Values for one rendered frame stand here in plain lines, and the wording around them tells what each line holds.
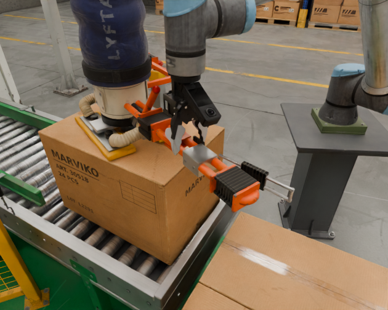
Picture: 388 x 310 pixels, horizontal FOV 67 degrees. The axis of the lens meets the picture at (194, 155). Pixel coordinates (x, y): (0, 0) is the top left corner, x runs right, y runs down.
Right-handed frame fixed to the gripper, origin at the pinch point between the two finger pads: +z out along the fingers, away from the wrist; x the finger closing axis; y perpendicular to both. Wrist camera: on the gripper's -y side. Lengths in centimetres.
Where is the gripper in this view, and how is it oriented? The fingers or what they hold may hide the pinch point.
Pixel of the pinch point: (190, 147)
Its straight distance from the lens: 78.3
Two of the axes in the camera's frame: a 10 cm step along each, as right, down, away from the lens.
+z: -0.1, 8.2, 5.7
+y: -5.8, -4.7, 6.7
